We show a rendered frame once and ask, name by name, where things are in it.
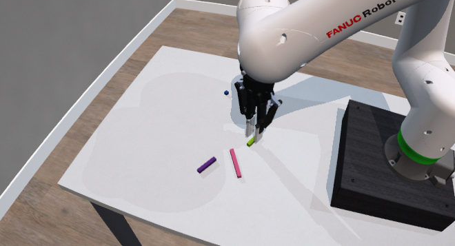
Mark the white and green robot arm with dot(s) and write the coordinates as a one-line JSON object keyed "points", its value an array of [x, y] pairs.
{"points": [[272, 47]]}

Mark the pink rod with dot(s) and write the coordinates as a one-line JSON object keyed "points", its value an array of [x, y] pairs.
{"points": [[236, 166]]}

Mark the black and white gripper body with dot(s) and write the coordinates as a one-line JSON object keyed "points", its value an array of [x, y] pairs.
{"points": [[254, 85]]}

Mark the purple rod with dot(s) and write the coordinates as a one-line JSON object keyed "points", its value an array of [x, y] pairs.
{"points": [[206, 165]]}

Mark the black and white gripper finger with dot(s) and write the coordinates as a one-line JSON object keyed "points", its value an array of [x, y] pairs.
{"points": [[247, 106], [263, 119]]}

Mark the lime green rod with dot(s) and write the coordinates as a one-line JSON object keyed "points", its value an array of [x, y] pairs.
{"points": [[250, 142]]}

